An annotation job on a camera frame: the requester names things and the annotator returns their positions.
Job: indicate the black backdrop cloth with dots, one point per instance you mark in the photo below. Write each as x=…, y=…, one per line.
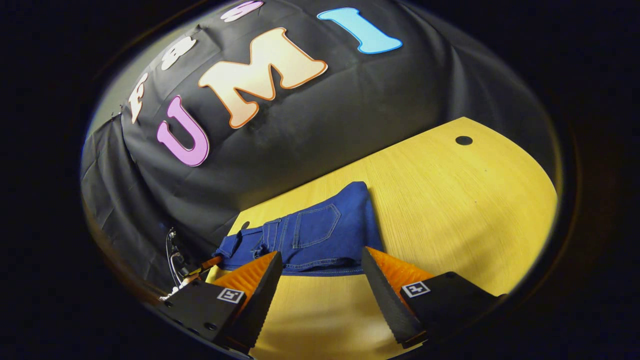
x=325, y=125

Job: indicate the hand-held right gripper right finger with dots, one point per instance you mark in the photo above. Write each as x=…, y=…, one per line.
x=387, y=302

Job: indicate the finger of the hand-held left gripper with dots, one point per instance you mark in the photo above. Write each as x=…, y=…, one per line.
x=211, y=263

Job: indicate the blue denim jeans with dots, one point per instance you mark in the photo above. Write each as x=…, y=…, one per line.
x=325, y=230

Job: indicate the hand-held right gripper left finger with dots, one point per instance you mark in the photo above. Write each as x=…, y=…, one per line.
x=260, y=302

